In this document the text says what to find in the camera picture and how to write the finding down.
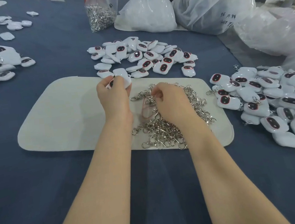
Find person's right hand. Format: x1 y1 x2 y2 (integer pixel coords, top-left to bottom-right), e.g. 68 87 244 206
150 79 201 133

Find person's left hand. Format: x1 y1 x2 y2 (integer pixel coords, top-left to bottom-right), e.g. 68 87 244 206
95 72 137 128

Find white fob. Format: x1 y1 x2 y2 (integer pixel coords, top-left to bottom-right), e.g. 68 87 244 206
104 66 134 92

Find pile of metal clasps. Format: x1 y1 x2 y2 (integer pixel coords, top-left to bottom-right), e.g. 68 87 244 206
126 77 219 155

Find clear bag of metal clasps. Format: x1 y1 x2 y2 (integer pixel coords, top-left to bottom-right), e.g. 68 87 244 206
84 0 124 33

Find pile of finished fobs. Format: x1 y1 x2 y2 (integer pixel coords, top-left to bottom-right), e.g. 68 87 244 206
204 59 295 173

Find person's right forearm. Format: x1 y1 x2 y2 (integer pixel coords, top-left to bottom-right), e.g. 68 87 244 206
184 109 291 224

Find person's left forearm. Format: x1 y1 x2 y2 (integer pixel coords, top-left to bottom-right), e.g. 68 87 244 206
37 120 145 224

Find cream felt work mat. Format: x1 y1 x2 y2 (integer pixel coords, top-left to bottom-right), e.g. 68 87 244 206
11 59 236 170

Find round white plastic bag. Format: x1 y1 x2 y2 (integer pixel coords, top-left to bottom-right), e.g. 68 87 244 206
111 0 178 38

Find large translucent plastic bag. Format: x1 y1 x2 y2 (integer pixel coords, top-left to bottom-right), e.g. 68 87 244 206
172 0 259 40

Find crumpled clear plastic bag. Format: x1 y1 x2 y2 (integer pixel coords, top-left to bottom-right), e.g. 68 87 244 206
231 1 295 77

